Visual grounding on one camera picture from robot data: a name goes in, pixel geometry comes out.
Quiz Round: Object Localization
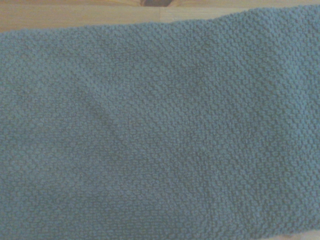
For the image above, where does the teal terry cloth towel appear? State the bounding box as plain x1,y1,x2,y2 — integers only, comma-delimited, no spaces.
0,4,320,240

